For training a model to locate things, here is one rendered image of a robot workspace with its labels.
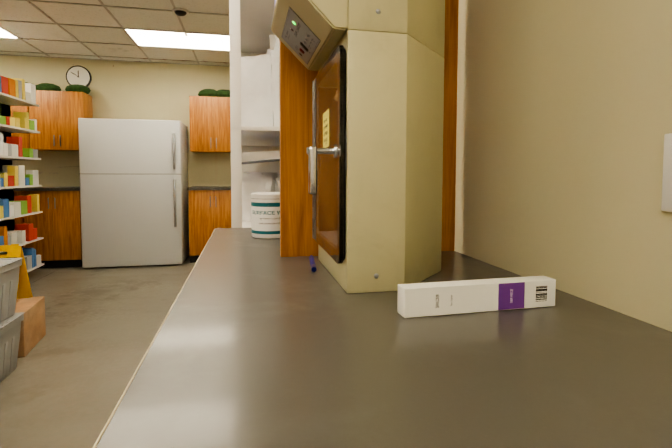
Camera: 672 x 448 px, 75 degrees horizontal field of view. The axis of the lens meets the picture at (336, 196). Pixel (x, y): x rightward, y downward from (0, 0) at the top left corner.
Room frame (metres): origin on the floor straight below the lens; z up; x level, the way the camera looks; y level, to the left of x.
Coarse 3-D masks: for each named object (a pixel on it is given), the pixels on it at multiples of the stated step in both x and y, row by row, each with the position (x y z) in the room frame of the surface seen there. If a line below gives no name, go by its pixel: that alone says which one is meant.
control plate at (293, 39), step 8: (288, 16) 0.90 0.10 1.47; (296, 16) 0.86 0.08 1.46; (288, 24) 0.93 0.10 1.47; (296, 24) 0.90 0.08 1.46; (304, 24) 0.86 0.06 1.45; (288, 32) 0.97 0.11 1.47; (296, 32) 0.93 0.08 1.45; (304, 32) 0.90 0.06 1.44; (312, 32) 0.86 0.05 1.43; (288, 40) 1.02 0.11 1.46; (296, 40) 0.97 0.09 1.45; (304, 40) 0.93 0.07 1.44; (312, 40) 0.90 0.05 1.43; (296, 48) 1.02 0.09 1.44; (312, 48) 0.93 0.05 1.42; (304, 56) 1.02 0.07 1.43
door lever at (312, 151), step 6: (312, 150) 0.81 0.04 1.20; (318, 150) 0.81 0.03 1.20; (324, 150) 0.81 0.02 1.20; (330, 150) 0.82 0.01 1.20; (312, 156) 0.81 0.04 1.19; (312, 162) 0.81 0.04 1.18; (312, 168) 0.81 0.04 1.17; (312, 174) 0.81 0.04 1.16; (312, 180) 0.81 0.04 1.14; (312, 186) 0.81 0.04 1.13; (312, 192) 0.81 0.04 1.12
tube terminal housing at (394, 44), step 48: (384, 0) 0.79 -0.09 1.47; (432, 0) 0.90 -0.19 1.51; (384, 48) 0.79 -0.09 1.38; (432, 48) 0.90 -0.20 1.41; (384, 96) 0.79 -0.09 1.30; (432, 96) 0.91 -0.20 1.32; (384, 144) 0.79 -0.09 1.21; (432, 144) 0.91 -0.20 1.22; (384, 192) 0.79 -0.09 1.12; (432, 192) 0.91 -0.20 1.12; (384, 240) 0.79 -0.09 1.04; (432, 240) 0.92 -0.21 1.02; (384, 288) 0.79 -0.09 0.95
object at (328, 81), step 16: (336, 48) 0.81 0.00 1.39; (336, 64) 0.81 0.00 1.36; (320, 80) 0.99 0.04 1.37; (336, 80) 0.81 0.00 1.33; (320, 96) 0.99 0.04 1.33; (336, 96) 0.81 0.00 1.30; (320, 112) 0.99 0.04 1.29; (336, 112) 0.81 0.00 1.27; (320, 128) 0.99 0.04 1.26; (336, 128) 0.81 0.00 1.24; (320, 144) 0.99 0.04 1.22; (336, 144) 0.81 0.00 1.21; (320, 160) 0.99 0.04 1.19; (336, 160) 0.81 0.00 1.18; (320, 176) 0.99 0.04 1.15; (336, 176) 0.81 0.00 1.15; (320, 192) 0.99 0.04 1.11; (336, 192) 0.81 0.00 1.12; (320, 208) 0.99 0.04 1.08; (336, 208) 0.81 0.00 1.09; (320, 224) 0.99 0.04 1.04; (336, 224) 0.81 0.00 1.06; (320, 240) 0.99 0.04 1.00; (336, 240) 0.81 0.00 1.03; (336, 256) 0.81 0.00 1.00
